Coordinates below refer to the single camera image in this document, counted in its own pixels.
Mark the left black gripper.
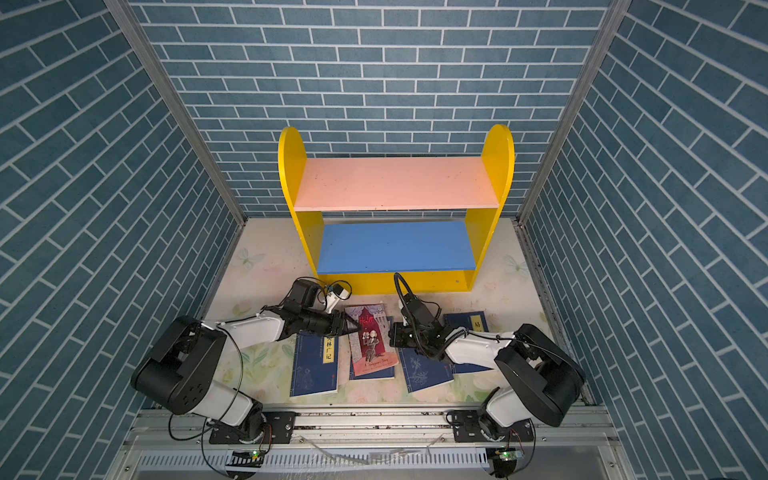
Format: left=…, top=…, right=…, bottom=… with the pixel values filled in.
left=300, top=309, right=363, bottom=337

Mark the Hamlet picture book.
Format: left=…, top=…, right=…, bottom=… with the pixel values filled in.
left=344, top=302, right=400, bottom=379

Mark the navy book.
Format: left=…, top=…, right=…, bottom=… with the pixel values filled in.
left=290, top=333, right=339, bottom=398
left=397, top=349, right=454, bottom=394
left=443, top=311, right=504, bottom=374
left=349, top=314, right=397, bottom=382

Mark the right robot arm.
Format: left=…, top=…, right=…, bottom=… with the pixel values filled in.
left=390, top=294, right=586, bottom=441

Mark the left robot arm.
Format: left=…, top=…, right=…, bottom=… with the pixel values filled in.
left=131, top=306, right=360, bottom=443

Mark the yellow pink blue bookshelf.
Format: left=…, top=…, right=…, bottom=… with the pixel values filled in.
left=278, top=125, right=515, bottom=295

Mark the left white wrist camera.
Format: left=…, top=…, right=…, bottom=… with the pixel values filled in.
left=287, top=277, right=354, bottom=313

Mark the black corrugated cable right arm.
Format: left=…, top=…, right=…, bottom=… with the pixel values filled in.
left=392, top=272, right=445, bottom=337

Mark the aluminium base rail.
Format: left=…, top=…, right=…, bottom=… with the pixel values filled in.
left=107, top=405, right=634, bottom=479

